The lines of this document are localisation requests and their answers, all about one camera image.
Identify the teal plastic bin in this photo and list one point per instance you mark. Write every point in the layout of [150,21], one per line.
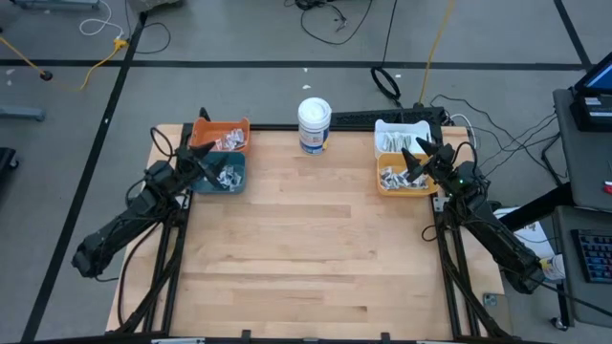
[239,160]

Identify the dark smartphone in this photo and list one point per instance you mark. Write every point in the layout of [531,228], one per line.
[497,313]

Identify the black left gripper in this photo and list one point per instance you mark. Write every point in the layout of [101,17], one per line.
[189,167]

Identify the black caster wheel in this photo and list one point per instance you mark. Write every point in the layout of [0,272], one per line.
[558,323]

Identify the black desk crossbar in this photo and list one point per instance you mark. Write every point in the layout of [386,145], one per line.
[540,206]

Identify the yellow plastic bin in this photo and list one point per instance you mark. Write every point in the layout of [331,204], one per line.
[388,161]

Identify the grey metal bar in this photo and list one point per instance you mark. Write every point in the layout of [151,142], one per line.
[21,113]
[57,4]

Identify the white gauze strip packet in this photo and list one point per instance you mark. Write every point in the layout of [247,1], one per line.
[402,142]
[397,142]
[385,142]
[408,142]
[391,142]

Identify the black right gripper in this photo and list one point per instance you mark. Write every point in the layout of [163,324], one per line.
[444,167]

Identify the white wipes canister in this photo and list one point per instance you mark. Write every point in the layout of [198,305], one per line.
[314,114]

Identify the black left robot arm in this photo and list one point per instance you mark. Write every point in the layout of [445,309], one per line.
[129,220]

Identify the black keyboard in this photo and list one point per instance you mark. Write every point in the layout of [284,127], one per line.
[595,255]

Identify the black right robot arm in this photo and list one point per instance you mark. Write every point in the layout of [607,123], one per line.
[497,239]

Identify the black round floor base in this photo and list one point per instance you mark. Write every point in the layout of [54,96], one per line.
[46,75]

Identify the grey side table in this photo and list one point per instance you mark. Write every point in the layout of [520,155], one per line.
[583,162]

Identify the black chair base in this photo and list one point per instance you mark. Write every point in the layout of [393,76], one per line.
[7,160]

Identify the white paper sheet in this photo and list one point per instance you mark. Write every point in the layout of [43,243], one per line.
[538,234]

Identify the black box device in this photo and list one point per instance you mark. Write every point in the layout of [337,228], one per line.
[593,112]

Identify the red white bandage packet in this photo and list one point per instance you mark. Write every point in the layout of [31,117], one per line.
[234,145]
[233,138]
[219,144]
[241,142]
[240,133]
[226,143]

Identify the grey desk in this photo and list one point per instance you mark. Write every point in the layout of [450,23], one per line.
[588,301]

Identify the black power strip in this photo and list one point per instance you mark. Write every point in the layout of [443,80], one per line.
[382,118]

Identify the black laptop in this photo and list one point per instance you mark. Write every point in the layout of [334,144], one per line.
[597,79]

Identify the white plastic bin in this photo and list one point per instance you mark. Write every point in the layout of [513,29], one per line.
[401,126]

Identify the white yellow bottle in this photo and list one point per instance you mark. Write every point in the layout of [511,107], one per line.
[554,268]

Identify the orange plastic bin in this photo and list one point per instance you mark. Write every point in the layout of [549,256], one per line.
[205,136]

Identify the small red object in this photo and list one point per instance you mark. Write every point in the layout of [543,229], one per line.
[608,187]

